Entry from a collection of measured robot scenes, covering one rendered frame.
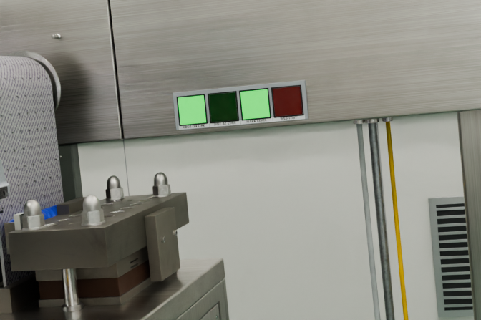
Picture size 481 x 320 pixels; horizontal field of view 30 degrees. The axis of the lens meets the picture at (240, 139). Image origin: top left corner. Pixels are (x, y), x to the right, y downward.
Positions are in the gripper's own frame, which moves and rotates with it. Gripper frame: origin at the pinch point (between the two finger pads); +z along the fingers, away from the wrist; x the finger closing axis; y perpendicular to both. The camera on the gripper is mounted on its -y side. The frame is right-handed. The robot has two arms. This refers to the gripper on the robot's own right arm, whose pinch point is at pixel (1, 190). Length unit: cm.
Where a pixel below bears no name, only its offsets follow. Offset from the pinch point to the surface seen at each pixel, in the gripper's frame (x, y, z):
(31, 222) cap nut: -7.3, -4.8, -4.9
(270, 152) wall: 14, -15, 263
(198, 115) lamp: -25.1, 8.6, 29.3
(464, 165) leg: -72, -6, 46
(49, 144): -0.3, 6.0, 18.0
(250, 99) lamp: -35.1, 10.6, 29.3
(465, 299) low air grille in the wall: -65, -85, 262
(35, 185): -0.3, -0.6, 11.2
